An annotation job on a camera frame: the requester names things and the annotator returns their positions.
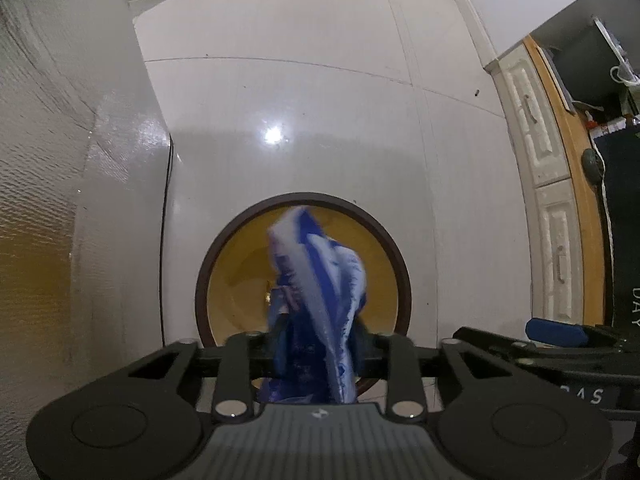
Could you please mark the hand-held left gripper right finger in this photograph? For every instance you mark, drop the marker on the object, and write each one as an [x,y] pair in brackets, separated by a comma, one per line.
[380,355]

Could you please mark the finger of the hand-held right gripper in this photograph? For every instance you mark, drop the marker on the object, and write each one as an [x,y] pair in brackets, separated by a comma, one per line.
[490,340]
[555,332]

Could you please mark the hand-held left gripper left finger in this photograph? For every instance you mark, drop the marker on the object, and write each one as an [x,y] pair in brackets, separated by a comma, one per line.
[250,355]

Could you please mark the yellow trash bin brown rim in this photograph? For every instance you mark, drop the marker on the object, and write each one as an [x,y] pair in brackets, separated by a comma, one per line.
[240,270]

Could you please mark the white cabinet drawer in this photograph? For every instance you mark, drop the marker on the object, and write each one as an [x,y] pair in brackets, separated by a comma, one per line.
[542,145]
[555,240]

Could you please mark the black desk mat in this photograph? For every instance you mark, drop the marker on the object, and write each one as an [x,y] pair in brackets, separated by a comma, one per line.
[625,210]

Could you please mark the small round dark object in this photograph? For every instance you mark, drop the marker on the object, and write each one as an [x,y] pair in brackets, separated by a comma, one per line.
[591,162]

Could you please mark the wooden counter with white drawers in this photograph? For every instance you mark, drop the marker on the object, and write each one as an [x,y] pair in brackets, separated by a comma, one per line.
[575,135]

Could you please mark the grey flat board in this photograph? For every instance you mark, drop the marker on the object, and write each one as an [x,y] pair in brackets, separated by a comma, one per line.
[557,80]

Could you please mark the silver foil insulated box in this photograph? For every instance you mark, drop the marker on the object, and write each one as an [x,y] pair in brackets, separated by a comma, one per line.
[75,160]

